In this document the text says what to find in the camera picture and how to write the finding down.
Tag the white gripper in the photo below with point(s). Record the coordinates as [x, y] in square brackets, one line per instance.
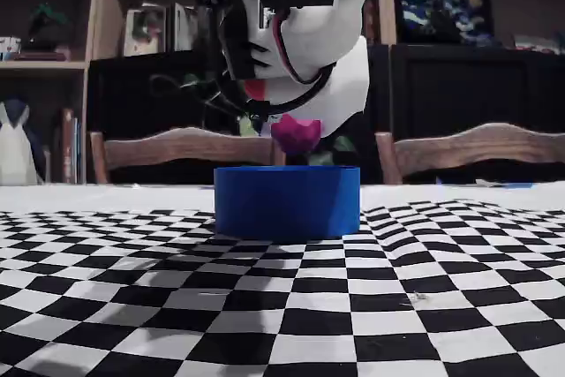
[340, 86]

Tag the pink faceted ball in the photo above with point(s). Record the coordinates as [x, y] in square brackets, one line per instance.
[296, 138]

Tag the blue round box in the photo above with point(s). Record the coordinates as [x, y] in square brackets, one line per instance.
[287, 202]

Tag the green leafy houseplant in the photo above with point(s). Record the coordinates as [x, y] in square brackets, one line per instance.
[344, 145]

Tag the dark red book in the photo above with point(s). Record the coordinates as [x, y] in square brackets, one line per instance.
[371, 19]

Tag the wooden chair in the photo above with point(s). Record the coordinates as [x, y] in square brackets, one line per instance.
[476, 149]
[185, 149]

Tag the white upright book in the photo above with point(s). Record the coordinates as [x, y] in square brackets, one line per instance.
[183, 28]

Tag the black cabinet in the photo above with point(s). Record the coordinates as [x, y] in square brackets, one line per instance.
[450, 85]

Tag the starry night picture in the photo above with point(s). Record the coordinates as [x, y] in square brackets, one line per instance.
[441, 6]

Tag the black white checkerboard mat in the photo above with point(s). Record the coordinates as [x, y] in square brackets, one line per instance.
[309, 306]

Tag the white tablecloth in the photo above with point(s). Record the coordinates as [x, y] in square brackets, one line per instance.
[110, 198]

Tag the thin light book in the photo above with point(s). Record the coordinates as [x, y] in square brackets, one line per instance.
[77, 152]

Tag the blue tape strip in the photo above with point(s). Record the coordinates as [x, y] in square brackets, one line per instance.
[516, 184]

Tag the red spine book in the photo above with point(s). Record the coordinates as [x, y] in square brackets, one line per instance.
[67, 147]

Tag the flat lying book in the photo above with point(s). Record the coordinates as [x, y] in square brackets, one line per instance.
[42, 57]

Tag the dark green bonsai model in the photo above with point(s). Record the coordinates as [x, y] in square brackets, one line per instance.
[46, 26]

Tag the white blue penguin figure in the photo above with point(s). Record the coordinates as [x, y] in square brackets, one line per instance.
[15, 152]

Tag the white blue mug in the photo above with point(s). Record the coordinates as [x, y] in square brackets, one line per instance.
[9, 48]

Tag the photo frame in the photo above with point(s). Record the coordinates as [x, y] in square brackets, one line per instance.
[143, 30]

